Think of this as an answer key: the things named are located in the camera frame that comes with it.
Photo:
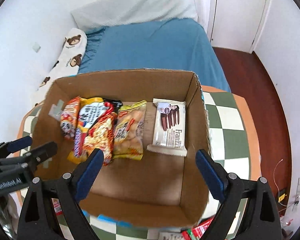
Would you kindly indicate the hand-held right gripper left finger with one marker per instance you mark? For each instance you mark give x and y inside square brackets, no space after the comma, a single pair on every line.
[90,170]

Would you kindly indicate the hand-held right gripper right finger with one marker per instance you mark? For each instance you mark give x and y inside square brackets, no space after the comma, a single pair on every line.
[210,175]

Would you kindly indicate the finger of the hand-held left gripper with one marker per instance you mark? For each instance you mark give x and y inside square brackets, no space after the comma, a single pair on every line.
[43,152]
[17,145]

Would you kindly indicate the printed cardboard box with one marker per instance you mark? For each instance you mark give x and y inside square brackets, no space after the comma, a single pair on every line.
[140,175]

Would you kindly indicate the yellow packet with red label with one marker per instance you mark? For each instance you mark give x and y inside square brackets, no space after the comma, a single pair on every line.
[76,152]

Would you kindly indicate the clear plastic bag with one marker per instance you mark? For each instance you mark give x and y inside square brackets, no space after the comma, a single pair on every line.
[2,217]

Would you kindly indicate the small orange snack packet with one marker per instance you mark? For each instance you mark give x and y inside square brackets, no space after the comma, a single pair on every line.
[68,120]

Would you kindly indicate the black orange noodle packet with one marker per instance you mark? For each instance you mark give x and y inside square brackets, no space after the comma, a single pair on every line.
[100,127]

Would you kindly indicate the small red packet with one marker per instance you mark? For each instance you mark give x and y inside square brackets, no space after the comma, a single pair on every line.
[57,207]

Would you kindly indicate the red snack packet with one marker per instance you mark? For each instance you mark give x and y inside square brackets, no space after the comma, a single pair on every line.
[200,230]

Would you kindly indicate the yellow cracker packet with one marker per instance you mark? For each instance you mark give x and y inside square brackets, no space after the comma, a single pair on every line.
[130,130]

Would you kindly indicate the green white checkered mat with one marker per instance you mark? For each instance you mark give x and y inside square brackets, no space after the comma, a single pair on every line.
[227,120]

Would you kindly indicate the white chocolate wafer packet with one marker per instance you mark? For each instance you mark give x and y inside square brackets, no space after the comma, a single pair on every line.
[168,130]

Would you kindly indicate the white snack packet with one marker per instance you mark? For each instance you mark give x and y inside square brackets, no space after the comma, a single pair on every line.
[170,236]

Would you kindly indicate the bear print pillow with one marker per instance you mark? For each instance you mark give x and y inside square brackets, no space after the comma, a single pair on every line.
[70,52]

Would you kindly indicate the bed with blue sheet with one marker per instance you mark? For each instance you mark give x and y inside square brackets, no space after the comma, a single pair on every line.
[152,47]

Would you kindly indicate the white door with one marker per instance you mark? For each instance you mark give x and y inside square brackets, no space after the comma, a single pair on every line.
[235,17]

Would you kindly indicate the white blanket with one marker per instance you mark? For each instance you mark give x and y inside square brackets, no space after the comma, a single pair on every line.
[140,7]

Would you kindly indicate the white wall socket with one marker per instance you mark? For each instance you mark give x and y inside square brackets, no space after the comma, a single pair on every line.
[298,195]

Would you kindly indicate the small wall hook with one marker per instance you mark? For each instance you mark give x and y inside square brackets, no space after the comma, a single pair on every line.
[36,47]

